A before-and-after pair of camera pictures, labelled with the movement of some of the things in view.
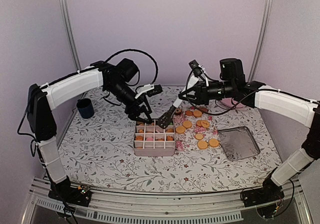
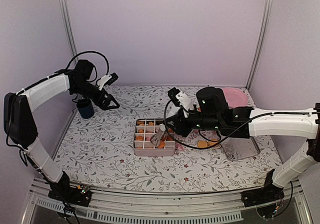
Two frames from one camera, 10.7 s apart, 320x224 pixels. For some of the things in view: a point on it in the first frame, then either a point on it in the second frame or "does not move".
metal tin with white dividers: (150, 140) does not move
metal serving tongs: (165, 120) to (157, 139)
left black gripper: (133, 114) to (104, 105)
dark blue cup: (85, 108) does not move
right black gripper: (201, 93) to (180, 128)
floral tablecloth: (107, 147) does not move
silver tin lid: (239, 143) does not move
